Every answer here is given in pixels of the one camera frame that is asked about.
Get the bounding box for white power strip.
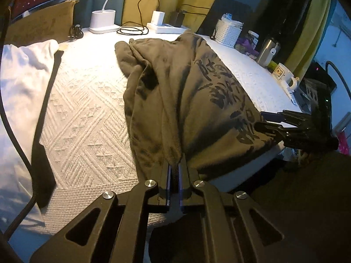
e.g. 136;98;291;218
146;23;188;34

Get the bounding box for white folded cloth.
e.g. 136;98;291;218
1;39;59;230

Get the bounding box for brown cardboard box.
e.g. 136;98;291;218
5;0;77;47

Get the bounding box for white cartoon mug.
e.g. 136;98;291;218
272;63;299;91

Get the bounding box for purple plush toy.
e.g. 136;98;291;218
234;37;259;57

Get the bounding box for white plastic basket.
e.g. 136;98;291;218
214;13;243;48

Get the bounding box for black braided cable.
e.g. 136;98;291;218
0;5;38;240

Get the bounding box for small black cable bundle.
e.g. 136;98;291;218
68;24;85;41

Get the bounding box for black coiled cable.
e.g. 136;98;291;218
116;0;161;36

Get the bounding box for brown t-shirt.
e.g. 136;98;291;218
115;30;277;181

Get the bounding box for white charger adapter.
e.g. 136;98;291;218
150;11;165;26

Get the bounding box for steel thermos bottle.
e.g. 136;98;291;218
256;37;281;68

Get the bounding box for white tube with barcode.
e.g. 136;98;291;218
281;82;297;106

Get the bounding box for black charger adapter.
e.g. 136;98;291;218
169;11;185;27

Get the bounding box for white desk lamp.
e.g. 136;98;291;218
89;0;120;34

